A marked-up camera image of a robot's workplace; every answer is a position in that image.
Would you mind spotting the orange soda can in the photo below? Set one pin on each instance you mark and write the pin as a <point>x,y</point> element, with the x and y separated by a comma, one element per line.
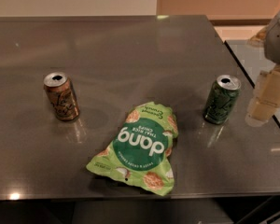
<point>60,91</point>

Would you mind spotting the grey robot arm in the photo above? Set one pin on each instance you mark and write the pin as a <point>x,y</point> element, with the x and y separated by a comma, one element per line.
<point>272,40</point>

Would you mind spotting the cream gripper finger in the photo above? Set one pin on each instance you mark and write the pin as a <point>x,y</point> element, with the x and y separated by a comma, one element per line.
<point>266,98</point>

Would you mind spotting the adjacent grey side table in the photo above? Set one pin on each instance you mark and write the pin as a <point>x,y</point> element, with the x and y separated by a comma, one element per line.
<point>253,63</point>

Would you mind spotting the green soda can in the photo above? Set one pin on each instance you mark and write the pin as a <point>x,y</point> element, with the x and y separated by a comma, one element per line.
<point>221,99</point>

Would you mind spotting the green rice chip bag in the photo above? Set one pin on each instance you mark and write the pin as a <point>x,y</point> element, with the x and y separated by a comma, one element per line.
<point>139,154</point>

